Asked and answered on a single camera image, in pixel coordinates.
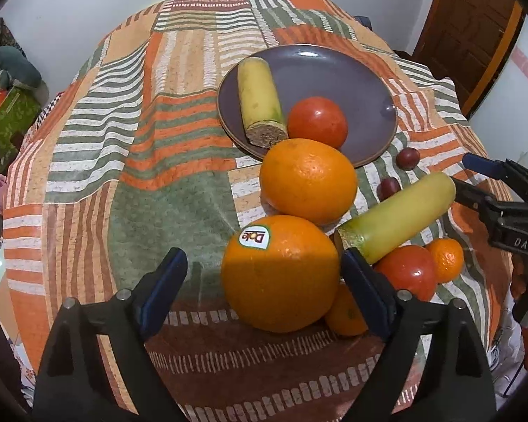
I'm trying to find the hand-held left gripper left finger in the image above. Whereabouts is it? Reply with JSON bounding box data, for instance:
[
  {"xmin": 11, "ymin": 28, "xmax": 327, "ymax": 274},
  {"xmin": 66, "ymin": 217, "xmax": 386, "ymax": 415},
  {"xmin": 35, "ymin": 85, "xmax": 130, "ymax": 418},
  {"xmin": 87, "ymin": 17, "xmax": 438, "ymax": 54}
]
[{"xmin": 33, "ymin": 247, "xmax": 190, "ymax": 422}]

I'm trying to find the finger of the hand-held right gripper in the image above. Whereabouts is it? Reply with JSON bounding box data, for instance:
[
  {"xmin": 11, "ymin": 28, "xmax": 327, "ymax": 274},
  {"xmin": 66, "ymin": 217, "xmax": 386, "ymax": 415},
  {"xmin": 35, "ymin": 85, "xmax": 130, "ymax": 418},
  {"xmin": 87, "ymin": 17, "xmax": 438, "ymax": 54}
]
[
  {"xmin": 451, "ymin": 177, "xmax": 508, "ymax": 212},
  {"xmin": 462, "ymin": 152, "xmax": 528, "ymax": 187}
]

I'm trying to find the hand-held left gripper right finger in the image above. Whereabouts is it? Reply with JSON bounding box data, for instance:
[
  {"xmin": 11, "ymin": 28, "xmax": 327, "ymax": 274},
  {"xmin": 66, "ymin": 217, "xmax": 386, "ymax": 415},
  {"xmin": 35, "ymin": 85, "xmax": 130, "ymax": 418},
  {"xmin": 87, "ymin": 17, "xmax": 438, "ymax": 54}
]
[{"xmin": 340, "ymin": 247, "xmax": 498, "ymax": 422}]

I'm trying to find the long yellow banana piece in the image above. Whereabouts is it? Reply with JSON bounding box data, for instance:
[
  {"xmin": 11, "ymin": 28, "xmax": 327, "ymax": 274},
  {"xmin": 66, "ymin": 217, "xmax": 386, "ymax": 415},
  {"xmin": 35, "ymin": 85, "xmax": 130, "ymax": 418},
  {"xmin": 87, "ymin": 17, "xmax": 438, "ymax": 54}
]
[{"xmin": 338, "ymin": 171, "xmax": 457, "ymax": 265}]

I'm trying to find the dark purple plate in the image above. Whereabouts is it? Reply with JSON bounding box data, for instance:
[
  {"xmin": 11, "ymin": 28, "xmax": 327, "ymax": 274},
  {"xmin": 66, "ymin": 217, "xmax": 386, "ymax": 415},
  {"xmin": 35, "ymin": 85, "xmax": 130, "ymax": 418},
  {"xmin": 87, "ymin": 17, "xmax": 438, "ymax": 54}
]
[{"xmin": 217, "ymin": 44, "xmax": 399, "ymax": 168}]

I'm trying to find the small mandarin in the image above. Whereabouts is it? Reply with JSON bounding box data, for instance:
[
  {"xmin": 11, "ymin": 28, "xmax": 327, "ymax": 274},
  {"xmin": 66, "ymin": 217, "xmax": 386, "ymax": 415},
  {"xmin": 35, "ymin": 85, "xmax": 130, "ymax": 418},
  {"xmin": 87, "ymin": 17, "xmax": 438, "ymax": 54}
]
[
  {"xmin": 325, "ymin": 282, "xmax": 370, "ymax": 338},
  {"xmin": 425, "ymin": 237, "xmax": 465, "ymax": 284}
]

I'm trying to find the red tomato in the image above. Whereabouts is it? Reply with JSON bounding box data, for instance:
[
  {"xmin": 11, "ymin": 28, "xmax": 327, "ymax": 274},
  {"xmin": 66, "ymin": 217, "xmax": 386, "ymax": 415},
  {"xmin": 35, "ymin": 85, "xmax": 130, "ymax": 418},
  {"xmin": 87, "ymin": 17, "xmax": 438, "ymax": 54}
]
[
  {"xmin": 373, "ymin": 244, "xmax": 438, "ymax": 303},
  {"xmin": 287, "ymin": 97, "xmax": 349, "ymax": 150}
]

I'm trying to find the dark red grape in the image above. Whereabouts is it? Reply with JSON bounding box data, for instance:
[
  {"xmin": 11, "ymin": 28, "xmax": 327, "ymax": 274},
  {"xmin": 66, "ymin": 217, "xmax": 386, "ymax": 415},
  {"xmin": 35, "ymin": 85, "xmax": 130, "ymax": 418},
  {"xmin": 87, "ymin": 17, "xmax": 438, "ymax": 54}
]
[
  {"xmin": 396, "ymin": 147, "xmax": 421, "ymax": 170},
  {"xmin": 377, "ymin": 177, "xmax": 401, "ymax": 200}
]

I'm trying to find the large orange with sticker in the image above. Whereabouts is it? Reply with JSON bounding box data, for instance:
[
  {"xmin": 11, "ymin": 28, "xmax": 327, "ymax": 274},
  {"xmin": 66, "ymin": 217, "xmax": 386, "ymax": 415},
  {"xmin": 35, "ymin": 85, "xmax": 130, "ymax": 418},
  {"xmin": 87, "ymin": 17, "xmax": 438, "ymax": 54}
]
[{"xmin": 220, "ymin": 215, "xmax": 340, "ymax": 334}]

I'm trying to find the plain large orange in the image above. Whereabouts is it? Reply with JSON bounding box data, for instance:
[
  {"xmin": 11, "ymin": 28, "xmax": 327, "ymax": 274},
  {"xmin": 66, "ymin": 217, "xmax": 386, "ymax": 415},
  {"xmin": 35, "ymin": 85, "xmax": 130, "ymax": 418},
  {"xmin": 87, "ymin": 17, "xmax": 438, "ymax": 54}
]
[{"xmin": 259, "ymin": 138, "xmax": 358, "ymax": 227}]

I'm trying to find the striped patchwork tablecloth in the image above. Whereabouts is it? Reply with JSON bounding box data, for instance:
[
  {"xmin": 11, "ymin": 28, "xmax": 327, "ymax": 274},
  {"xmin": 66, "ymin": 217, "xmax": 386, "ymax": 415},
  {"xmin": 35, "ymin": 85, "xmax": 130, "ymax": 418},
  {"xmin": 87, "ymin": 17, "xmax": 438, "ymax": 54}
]
[{"xmin": 0, "ymin": 0, "xmax": 525, "ymax": 422}]

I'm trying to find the brown wooden door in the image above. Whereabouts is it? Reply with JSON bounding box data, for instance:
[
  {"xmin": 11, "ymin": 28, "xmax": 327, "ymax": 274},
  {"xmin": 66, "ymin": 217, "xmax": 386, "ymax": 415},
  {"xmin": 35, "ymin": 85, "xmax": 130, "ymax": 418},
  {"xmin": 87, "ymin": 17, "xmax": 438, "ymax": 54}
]
[{"xmin": 411, "ymin": 0, "xmax": 526, "ymax": 117}]

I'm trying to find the short yellow banana piece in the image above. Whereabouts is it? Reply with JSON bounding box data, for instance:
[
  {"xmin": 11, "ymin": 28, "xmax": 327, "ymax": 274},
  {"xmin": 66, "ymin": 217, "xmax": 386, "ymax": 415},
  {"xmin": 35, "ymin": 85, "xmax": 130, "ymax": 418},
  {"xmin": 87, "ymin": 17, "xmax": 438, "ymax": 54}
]
[{"xmin": 237, "ymin": 58, "xmax": 289, "ymax": 149}]

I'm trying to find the green printed box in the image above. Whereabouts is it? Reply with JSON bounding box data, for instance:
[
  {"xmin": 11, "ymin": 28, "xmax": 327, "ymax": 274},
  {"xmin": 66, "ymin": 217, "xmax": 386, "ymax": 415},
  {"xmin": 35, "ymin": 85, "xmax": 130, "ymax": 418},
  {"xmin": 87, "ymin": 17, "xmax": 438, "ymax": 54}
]
[{"xmin": 0, "ymin": 87, "xmax": 42, "ymax": 152}]

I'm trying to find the dark green cushion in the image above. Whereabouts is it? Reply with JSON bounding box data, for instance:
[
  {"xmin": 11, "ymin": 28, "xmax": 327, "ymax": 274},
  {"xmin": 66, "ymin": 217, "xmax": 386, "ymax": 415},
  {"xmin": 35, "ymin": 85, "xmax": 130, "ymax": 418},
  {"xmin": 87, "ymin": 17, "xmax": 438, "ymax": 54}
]
[{"xmin": 0, "ymin": 46, "xmax": 43, "ymax": 89}]

